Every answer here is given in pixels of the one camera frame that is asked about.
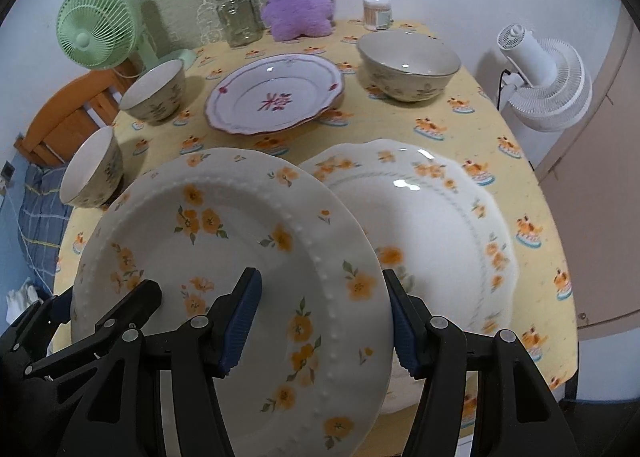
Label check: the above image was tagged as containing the large floral ceramic bowl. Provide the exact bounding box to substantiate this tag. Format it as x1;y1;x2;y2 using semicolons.
356;30;462;103

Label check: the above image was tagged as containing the blue plaid cloth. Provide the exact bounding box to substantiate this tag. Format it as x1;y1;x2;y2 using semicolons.
17;163;73;298

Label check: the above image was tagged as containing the white crumpled cloth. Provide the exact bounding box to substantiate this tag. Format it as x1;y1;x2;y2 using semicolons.
6;282;43;325

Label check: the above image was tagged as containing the empty glass jar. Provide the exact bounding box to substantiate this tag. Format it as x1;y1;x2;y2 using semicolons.
214;0;263;49

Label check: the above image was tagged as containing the cotton swab container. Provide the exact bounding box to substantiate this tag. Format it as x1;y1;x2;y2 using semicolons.
363;0;393;31

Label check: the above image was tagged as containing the red patterned white plate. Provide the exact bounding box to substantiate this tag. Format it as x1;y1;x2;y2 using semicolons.
205;54;346;136

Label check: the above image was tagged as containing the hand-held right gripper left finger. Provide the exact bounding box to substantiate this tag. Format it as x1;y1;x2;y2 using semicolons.
65;267;263;457

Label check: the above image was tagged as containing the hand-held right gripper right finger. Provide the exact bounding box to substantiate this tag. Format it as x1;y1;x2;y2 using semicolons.
384;271;581;457

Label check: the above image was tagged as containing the scalloped orange flower plate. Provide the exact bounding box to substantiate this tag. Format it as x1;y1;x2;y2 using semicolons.
298;138;517;410

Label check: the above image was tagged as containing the black fan cable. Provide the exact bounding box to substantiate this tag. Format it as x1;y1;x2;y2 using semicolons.
496;68;516;113

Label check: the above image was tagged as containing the orange wooden chair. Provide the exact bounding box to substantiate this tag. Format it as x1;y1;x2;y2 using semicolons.
14;71;136;168

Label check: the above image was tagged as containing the white desk fan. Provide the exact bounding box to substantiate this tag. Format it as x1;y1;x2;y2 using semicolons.
496;23;593;133

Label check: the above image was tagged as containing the small floral ceramic bowl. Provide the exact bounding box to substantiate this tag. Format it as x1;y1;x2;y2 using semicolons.
59;126;124;209
118;59;188;125

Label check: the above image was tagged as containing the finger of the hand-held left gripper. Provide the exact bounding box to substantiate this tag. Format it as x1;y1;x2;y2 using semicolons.
25;279;163;383
7;293;73;338

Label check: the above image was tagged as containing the beaded orange flower plate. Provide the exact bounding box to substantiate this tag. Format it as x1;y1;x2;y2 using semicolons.
70;147;396;455

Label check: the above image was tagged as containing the green desk fan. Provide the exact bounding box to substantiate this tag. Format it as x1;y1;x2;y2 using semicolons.
56;0;198;75

